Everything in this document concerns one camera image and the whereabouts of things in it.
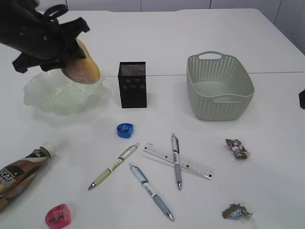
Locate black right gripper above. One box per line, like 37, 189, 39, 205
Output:
299, 90, 305, 109

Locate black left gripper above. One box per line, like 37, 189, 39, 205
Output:
0, 0, 90, 73

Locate sugared orange bread bun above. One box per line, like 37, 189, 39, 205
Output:
61, 39, 101, 84

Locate paper ball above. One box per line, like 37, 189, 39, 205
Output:
222, 203, 253, 220
225, 139, 250, 160

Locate brown Nescafe coffee bottle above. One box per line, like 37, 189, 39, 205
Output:
0, 142, 57, 210

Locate green wavy glass plate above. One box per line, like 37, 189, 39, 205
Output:
23, 69, 111, 116

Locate black mesh pen holder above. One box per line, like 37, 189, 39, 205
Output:
118, 62, 147, 108

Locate green plastic woven basket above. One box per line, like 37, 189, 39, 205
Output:
186, 52, 254, 121

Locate blue pencil sharpener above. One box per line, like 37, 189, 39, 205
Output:
116, 123, 134, 138

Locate beige retractable pen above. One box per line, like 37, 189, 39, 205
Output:
88, 143, 140, 190

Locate grey retractable pen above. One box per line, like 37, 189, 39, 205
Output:
171, 133, 182, 190

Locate blue retractable pen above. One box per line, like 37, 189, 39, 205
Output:
129, 163, 174, 221

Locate pink pencil sharpener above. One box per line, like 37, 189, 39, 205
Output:
45, 204, 72, 229

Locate clear plastic ruler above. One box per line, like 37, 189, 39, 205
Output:
143, 143, 214, 180

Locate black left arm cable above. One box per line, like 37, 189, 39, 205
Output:
42, 4, 68, 22

